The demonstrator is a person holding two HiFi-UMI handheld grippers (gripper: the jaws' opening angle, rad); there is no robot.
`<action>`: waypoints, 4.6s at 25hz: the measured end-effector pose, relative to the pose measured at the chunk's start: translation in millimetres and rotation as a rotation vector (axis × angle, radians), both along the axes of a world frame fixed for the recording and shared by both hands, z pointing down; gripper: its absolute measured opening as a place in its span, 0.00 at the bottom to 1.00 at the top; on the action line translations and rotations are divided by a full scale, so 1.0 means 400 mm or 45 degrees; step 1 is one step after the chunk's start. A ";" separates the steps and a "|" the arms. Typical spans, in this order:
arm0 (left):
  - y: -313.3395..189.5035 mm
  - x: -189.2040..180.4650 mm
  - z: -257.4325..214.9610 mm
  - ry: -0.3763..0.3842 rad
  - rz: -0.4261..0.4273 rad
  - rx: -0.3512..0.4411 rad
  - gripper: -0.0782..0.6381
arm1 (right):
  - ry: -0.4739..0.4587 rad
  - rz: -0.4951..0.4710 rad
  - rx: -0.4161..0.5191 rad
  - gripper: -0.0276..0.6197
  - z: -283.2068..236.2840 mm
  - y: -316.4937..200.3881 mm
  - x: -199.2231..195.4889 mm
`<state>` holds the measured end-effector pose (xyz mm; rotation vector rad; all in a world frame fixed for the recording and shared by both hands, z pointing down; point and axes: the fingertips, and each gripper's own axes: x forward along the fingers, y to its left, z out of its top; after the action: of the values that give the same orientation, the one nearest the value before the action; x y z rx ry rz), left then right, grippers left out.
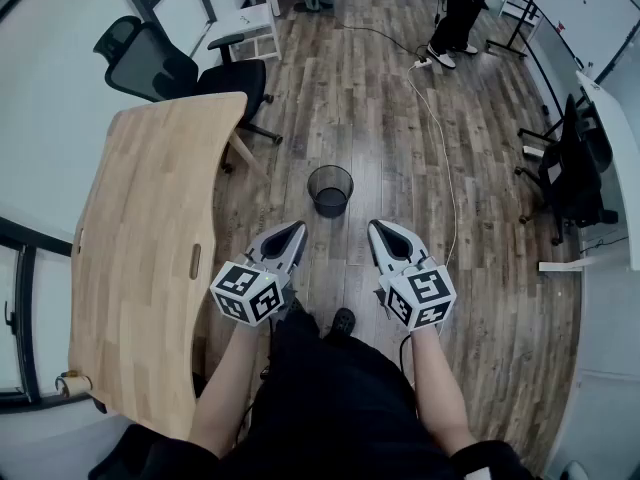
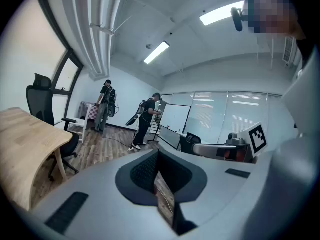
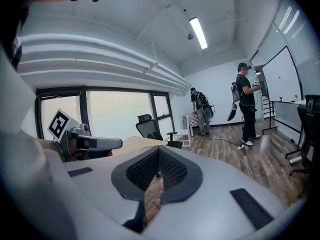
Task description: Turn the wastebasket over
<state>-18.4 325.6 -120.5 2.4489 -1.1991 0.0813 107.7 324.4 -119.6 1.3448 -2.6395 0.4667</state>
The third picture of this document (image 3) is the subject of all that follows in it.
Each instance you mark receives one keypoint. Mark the person's black shirt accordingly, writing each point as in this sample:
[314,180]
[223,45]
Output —
[10,46]

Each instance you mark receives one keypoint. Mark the black framed whiteboard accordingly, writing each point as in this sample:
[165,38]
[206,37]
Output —
[280,79]

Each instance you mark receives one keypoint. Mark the black framed window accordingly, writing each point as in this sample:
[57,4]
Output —
[120,109]

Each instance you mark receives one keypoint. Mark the white stool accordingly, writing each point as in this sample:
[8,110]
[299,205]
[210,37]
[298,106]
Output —
[182,134]

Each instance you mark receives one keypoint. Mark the black office chair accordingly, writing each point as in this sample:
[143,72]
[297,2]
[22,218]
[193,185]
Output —
[310,124]
[147,129]

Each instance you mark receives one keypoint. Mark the frosted glass door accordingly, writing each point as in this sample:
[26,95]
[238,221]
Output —
[257,66]

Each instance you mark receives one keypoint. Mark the checkered tablecloth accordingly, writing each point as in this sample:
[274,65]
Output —
[192,120]

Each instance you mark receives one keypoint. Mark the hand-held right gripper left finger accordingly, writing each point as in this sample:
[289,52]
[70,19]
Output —
[100,196]

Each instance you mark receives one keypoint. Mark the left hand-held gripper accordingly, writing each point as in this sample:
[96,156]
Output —
[62,129]

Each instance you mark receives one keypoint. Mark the person's left forearm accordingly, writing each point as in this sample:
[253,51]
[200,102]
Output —
[42,140]

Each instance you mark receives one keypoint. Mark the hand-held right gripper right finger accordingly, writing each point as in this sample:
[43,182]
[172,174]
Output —
[212,209]

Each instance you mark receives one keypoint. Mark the white ceiling pipes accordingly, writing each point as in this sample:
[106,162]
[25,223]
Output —
[100,59]

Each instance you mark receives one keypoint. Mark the ceiling smoke detector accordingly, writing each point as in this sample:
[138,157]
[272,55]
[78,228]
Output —
[190,36]

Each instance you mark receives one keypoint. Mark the long ceiling lamp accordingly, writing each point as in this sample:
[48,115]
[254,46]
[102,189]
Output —
[198,32]

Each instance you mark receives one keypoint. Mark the white power strip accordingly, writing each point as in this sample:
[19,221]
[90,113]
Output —
[240,147]

